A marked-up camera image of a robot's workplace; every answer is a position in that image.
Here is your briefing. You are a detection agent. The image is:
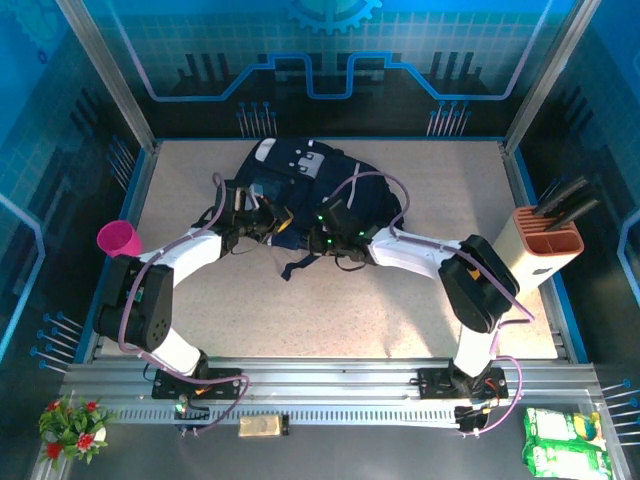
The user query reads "navy blue backpack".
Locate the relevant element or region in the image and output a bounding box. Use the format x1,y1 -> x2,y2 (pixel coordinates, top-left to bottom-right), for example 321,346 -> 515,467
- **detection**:
219,137 -> 404,281

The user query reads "pink plastic goblet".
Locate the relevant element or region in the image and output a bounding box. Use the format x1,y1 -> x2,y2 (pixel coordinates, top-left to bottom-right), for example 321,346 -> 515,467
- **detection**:
96,219 -> 144,259

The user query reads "small tan box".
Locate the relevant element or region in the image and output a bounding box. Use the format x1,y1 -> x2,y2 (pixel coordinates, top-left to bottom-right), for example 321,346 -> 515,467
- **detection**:
238,413 -> 291,439

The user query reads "white orange knife block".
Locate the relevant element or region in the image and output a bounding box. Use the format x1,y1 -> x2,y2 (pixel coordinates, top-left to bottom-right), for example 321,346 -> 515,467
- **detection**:
492,205 -> 585,291

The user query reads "artificial red flower plant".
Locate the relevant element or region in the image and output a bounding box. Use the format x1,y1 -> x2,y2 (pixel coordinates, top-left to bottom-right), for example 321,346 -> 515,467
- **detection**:
38,394 -> 119,471

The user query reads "green snack bag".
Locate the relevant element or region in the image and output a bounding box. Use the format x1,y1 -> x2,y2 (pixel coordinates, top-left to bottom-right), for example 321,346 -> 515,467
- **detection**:
521,407 -> 614,479

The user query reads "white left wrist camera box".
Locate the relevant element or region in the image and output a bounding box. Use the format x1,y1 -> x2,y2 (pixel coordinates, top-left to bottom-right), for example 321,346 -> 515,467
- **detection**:
230,185 -> 261,214

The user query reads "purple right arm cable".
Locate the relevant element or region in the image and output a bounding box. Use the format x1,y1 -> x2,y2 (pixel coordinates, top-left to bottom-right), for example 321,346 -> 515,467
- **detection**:
329,171 -> 535,436

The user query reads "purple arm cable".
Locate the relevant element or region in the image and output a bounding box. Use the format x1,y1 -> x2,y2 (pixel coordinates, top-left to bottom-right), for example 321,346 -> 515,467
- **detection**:
119,172 -> 251,436
329,171 -> 535,436

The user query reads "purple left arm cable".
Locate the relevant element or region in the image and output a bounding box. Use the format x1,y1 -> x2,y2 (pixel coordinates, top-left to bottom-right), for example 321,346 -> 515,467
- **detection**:
119,172 -> 251,436

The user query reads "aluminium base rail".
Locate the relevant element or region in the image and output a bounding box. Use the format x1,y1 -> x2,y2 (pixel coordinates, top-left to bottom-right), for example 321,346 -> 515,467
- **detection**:
59,355 -> 604,426

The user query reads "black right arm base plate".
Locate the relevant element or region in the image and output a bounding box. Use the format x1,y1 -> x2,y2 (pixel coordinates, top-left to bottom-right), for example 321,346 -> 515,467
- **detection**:
417,367 -> 509,400

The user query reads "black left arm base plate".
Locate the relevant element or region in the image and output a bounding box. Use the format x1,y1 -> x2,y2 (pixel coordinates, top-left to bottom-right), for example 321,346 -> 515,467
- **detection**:
151,368 -> 246,400

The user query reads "aluminium frame post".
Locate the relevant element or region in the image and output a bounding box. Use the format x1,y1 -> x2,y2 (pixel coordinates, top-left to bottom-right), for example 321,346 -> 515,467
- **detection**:
501,0 -> 604,154
54,0 -> 160,154

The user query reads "black knife handle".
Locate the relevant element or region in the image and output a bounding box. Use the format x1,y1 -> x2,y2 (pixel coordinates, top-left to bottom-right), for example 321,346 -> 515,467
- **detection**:
542,185 -> 599,224
530,174 -> 590,217
543,198 -> 602,234

